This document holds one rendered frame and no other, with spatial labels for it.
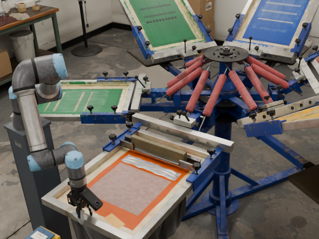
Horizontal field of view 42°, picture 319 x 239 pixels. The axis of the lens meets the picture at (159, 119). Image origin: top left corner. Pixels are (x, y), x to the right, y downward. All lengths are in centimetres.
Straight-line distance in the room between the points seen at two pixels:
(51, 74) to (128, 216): 75
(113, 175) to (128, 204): 26
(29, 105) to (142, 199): 72
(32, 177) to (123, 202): 61
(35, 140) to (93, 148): 244
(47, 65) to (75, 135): 271
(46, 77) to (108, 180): 69
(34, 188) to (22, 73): 87
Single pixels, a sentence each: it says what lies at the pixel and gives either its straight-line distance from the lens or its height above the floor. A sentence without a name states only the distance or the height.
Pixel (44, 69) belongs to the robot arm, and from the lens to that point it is 187.
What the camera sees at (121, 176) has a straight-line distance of 228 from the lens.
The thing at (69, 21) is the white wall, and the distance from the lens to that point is 704.
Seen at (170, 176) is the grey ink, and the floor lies 96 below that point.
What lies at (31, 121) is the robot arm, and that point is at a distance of 187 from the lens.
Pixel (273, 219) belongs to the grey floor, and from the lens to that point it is 347.
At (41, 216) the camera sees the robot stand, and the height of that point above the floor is 61.
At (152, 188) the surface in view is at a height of 95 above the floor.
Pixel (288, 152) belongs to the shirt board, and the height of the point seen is 92.
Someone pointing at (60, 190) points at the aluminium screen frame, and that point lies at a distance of 220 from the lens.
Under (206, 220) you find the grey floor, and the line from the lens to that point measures 339.
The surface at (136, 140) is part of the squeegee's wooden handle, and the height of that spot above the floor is 104.
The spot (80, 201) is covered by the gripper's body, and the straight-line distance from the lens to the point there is 192.
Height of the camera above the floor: 234
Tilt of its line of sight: 30 degrees down
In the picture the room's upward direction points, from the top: 3 degrees counter-clockwise
